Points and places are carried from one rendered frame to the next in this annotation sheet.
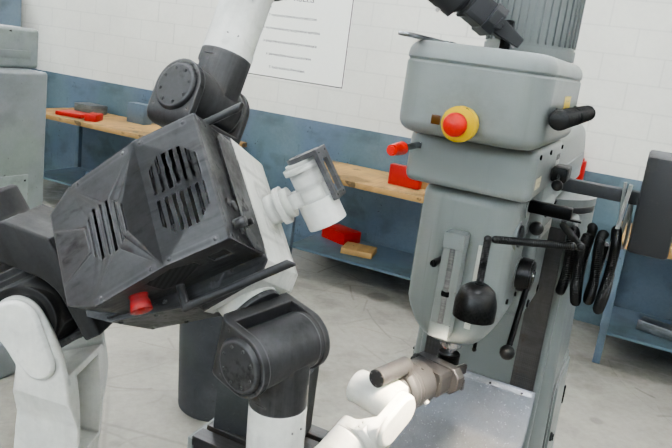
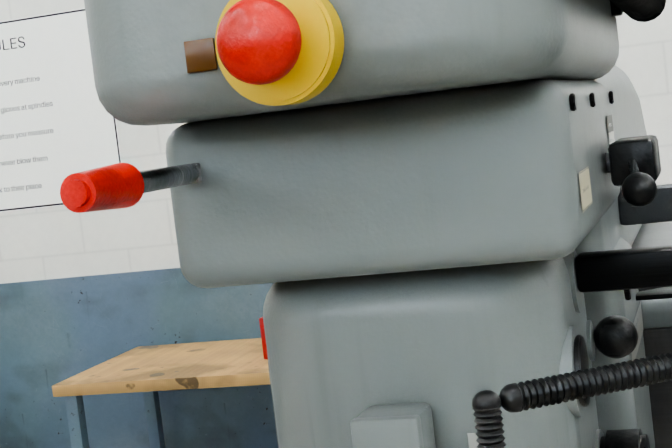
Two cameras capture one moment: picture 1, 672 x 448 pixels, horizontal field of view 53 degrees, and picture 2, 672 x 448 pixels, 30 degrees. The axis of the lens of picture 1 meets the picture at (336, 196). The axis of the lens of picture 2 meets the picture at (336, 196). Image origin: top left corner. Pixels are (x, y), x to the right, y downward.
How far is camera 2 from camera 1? 0.55 m
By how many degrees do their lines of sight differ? 12
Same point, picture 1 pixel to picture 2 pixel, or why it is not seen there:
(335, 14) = (74, 58)
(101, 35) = not seen: outside the picture
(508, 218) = (531, 323)
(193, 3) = not seen: outside the picture
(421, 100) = (139, 8)
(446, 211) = (339, 357)
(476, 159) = (378, 164)
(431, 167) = (250, 231)
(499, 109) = not seen: outside the picture
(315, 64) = (59, 164)
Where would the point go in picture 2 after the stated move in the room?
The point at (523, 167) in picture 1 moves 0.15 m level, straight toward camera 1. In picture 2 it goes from (528, 144) to (536, 154)
